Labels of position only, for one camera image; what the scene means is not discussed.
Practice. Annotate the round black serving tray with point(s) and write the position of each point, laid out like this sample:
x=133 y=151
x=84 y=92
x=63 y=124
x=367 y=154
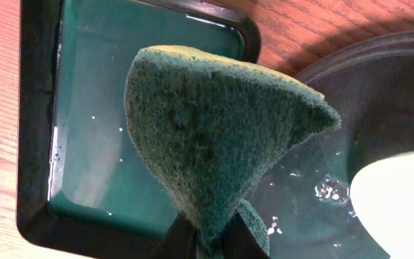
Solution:
x=304 y=199

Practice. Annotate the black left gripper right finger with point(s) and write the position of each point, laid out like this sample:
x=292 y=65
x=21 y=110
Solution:
x=239 y=243

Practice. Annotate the green scrubbing sponge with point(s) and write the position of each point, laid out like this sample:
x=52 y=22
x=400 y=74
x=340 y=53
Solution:
x=209 y=127

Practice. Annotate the mint green plate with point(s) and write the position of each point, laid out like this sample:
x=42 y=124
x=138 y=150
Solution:
x=382 y=195

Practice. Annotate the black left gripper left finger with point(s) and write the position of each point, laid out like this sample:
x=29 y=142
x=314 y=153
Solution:
x=180 y=240

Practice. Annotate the black rectangular water tray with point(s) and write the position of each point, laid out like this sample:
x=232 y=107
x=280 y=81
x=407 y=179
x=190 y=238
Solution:
x=82 y=187

